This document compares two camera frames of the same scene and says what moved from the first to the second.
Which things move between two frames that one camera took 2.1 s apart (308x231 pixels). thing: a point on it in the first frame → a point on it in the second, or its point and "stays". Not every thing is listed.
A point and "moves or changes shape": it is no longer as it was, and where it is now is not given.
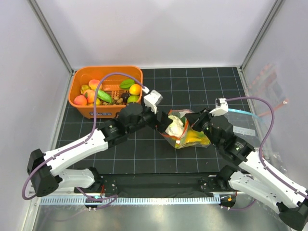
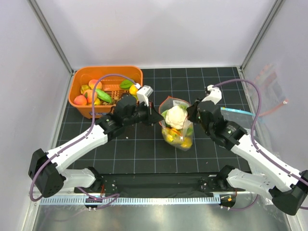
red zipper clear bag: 180,132 moves or changes shape
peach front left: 80,100 stays
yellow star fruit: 84,88 stays
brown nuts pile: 117,100 stays
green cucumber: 104,96 stays
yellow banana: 194,136 → 172,134
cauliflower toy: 176,127 → 176,117
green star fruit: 125,83 stays
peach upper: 94,83 stays
